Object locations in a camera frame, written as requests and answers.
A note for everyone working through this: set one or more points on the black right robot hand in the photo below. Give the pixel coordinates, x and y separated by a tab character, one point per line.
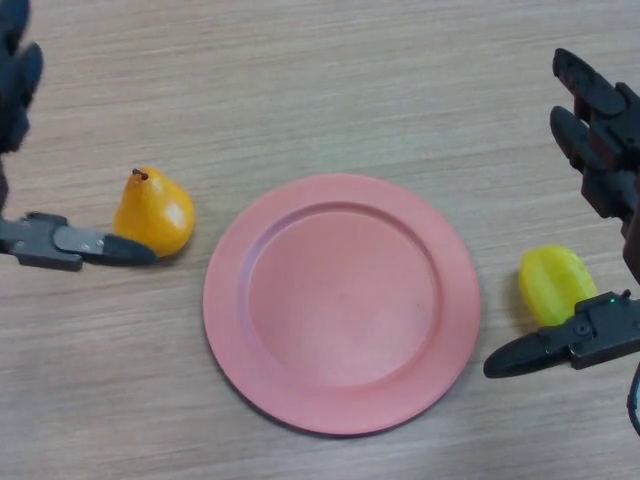
607	155

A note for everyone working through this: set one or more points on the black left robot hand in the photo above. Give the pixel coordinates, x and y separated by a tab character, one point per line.
45	242

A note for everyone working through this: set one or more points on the yellow orange pear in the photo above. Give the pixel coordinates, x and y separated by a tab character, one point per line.
152	210

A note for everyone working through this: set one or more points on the pink round plate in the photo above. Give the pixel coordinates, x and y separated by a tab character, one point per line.
345	305

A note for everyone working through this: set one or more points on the yellow green starfruit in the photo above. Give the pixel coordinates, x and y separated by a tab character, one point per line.
552	280

